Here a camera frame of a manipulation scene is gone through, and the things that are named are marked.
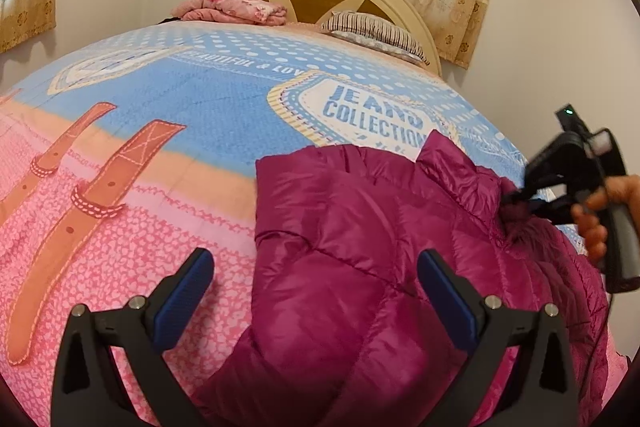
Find magenta down jacket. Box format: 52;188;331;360
192;130;618;427

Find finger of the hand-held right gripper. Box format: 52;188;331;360
501;174;572;225

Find pink and blue printed bedsheet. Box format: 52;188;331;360
0;19;631;427

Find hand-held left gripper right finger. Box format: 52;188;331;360
416;248;581;427

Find striped pillow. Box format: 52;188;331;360
320;11;431;66

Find person's right hand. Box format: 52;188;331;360
571;174;640;266

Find pink floral folded blanket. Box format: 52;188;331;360
170;0;288;26

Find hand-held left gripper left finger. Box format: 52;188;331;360
50;248;216;427

